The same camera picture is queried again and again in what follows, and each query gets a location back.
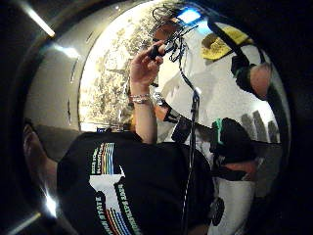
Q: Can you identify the silver beaded bracelet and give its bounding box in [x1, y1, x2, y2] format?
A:
[128, 93, 154, 106]

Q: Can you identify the the person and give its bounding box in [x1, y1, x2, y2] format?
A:
[56, 40, 217, 235]

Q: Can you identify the ceiling light strip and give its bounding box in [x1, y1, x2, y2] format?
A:
[24, 7, 57, 38]

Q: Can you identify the black oval pouch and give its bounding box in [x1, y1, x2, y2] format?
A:
[209, 196, 227, 227]

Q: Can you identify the yellow rounded object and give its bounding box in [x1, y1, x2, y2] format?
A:
[201, 24, 254, 62]

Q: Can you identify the black cable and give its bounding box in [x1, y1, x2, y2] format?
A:
[152, 4, 202, 235]

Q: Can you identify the black strapped device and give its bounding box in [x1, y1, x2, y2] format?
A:
[162, 106, 194, 145]

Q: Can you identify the bright blue screen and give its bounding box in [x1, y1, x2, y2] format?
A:
[177, 7, 202, 25]

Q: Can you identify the small black device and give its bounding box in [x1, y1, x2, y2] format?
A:
[148, 43, 162, 62]

